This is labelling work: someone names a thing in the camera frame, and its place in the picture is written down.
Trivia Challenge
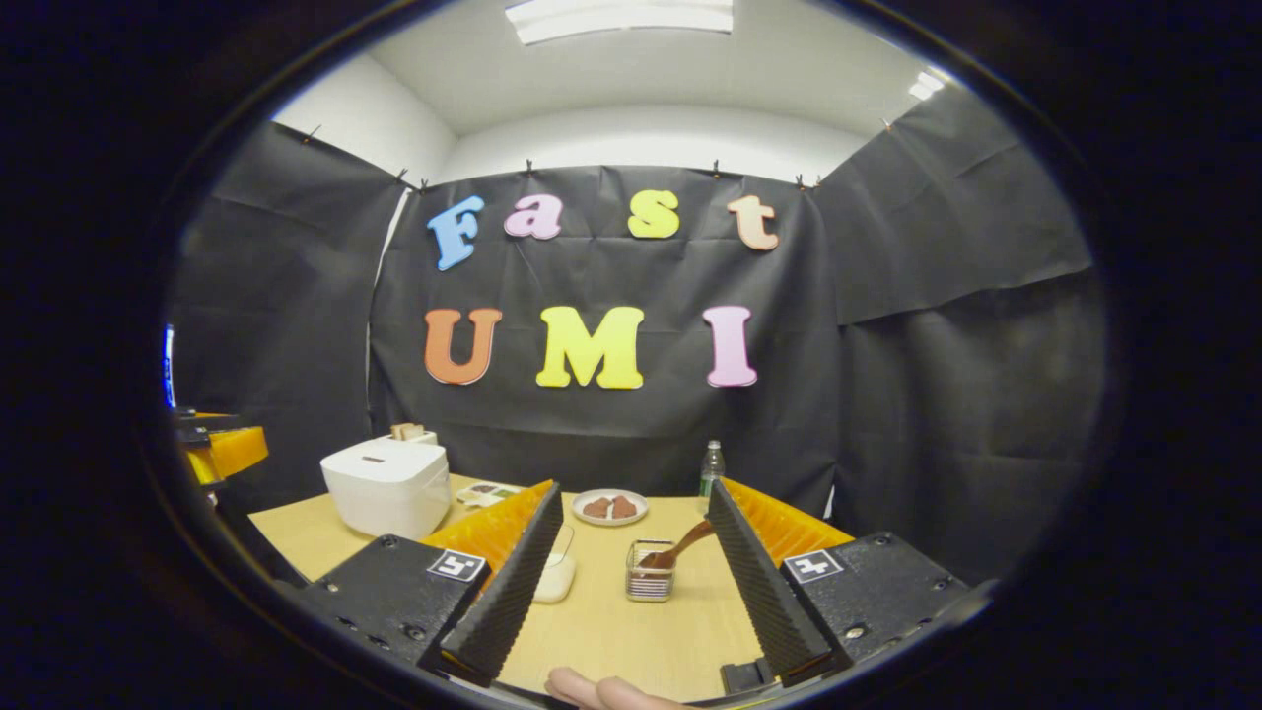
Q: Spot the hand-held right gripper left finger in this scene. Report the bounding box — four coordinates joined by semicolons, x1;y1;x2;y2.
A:
296;480;565;688

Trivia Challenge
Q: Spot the large ceiling light panel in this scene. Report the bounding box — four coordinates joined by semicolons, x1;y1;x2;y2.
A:
505;0;736;46

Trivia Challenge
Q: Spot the white divided condiment dish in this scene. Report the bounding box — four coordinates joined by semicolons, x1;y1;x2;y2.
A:
456;481;524;509

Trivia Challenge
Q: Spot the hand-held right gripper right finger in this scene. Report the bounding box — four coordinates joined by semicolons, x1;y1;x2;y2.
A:
706;478;972;696

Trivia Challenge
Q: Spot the white rice cooker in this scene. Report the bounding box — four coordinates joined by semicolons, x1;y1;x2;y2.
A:
320;439;453;540

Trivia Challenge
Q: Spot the brown wooden spoon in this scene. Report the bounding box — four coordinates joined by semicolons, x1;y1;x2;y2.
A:
639;520;715;573

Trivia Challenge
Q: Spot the clear container of rice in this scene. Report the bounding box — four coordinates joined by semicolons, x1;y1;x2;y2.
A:
532;523;578;604

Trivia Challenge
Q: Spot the metal wire chopstick holder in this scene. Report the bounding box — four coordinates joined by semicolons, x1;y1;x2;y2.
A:
625;538;677;604

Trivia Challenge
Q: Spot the clear plastic water bottle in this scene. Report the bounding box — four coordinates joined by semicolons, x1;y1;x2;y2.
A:
698;440;726;514

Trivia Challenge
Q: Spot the white round plate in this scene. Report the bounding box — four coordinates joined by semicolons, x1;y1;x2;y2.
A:
572;488;650;527

